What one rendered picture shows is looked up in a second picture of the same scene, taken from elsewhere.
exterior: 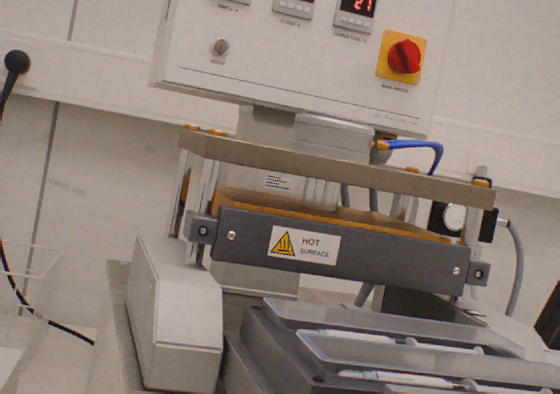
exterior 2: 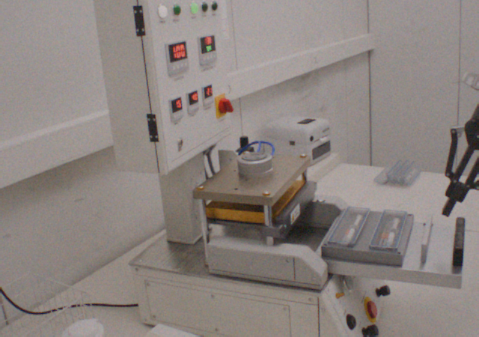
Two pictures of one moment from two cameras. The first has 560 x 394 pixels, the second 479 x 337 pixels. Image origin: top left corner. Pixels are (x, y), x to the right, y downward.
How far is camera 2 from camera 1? 0.90 m
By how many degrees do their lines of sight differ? 50
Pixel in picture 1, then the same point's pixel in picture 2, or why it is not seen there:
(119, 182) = (25, 217)
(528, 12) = not seen: hidden behind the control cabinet
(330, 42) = (203, 114)
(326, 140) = (266, 168)
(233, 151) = (275, 197)
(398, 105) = (224, 126)
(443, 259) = (311, 189)
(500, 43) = not seen: hidden behind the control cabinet
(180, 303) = (310, 259)
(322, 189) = not seen: hidden behind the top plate
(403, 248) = (306, 194)
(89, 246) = (25, 260)
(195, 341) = (323, 266)
